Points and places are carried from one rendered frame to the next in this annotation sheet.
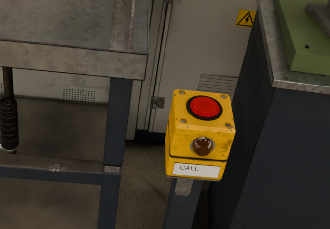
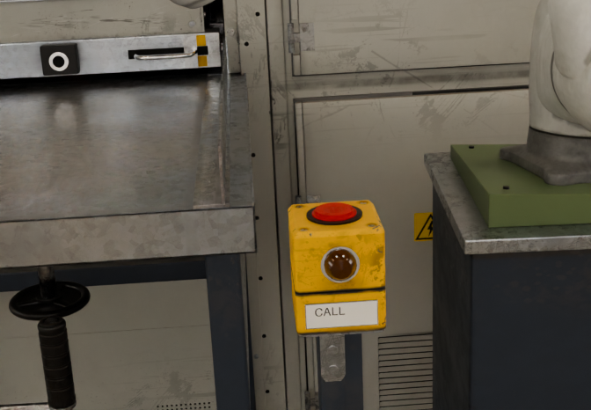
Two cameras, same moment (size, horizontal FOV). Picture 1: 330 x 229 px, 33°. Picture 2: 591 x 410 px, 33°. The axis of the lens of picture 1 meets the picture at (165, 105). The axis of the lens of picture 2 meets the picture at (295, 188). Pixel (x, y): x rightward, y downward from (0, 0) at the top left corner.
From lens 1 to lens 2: 0.31 m
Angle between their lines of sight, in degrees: 21
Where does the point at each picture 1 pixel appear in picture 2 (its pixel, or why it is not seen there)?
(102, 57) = (186, 223)
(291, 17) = (478, 165)
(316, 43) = (520, 184)
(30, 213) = not seen: outside the picture
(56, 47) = (115, 217)
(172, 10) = not seen: hidden behind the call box
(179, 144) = (306, 268)
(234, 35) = (418, 258)
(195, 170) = (340, 314)
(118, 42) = (207, 199)
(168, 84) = not seen: hidden behind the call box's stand
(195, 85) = (374, 358)
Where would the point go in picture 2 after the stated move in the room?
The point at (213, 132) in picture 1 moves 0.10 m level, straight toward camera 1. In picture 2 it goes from (352, 237) to (333, 285)
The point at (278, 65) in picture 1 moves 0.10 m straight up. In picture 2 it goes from (469, 224) to (470, 150)
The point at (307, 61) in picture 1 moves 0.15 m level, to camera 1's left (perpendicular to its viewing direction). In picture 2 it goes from (511, 207) to (390, 209)
